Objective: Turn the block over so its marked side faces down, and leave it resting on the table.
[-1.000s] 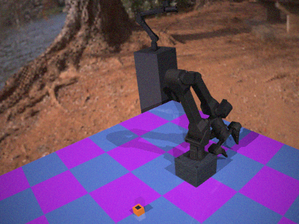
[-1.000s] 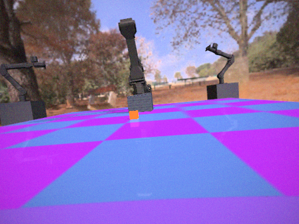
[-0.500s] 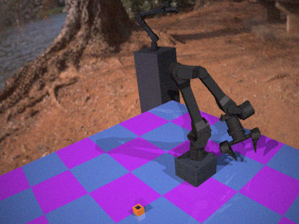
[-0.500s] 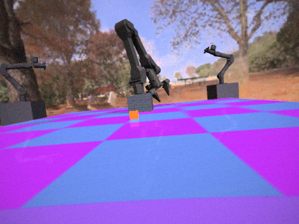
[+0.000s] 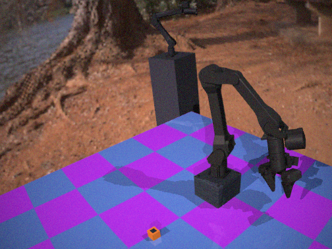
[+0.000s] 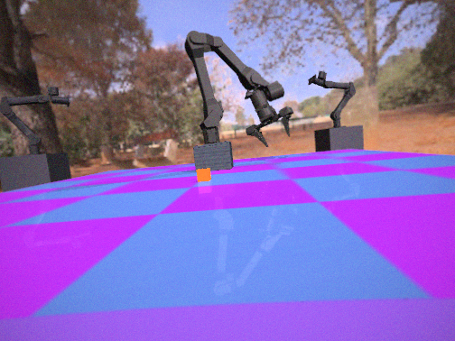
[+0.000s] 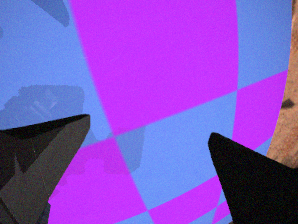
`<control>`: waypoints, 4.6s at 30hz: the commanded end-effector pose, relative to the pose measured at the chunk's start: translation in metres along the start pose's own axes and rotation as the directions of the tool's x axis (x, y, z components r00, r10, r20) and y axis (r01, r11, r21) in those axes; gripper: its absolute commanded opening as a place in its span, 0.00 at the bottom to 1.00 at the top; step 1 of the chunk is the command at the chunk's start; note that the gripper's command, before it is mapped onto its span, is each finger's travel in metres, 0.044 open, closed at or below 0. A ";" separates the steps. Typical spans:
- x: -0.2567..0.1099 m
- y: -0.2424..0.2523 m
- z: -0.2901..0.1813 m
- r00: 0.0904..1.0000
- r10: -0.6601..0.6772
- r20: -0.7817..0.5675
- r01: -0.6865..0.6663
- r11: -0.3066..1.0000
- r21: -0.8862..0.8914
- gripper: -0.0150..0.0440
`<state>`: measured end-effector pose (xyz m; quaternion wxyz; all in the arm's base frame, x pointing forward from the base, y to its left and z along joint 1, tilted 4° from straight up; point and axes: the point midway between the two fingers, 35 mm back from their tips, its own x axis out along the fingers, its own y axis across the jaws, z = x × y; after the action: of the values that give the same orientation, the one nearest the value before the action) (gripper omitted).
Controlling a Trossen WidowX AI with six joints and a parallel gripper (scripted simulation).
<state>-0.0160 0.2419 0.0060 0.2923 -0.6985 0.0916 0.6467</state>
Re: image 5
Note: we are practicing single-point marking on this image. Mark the orange block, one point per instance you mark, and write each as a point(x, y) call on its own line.
point(154, 233)

